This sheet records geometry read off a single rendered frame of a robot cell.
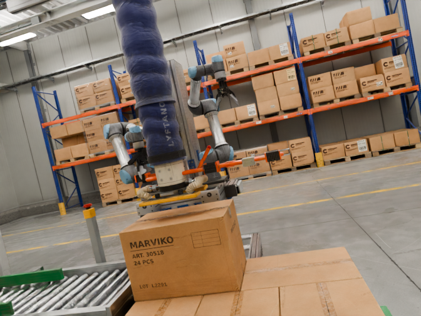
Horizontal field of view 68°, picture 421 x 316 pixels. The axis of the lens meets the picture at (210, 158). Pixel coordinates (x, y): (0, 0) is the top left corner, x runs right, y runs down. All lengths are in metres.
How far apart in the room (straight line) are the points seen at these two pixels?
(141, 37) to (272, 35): 8.93
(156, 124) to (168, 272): 0.80
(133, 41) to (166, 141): 0.57
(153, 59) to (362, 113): 9.22
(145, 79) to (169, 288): 1.14
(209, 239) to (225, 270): 0.18
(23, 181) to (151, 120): 12.22
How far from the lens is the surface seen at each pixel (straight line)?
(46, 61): 13.10
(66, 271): 2.78
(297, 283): 1.72
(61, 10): 4.38
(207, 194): 2.19
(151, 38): 1.84
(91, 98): 10.36
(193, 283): 1.78
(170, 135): 1.75
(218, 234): 1.64
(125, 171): 2.40
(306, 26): 10.71
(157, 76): 1.78
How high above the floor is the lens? 1.33
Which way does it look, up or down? 3 degrees down
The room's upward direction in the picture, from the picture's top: 12 degrees counter-clockwise
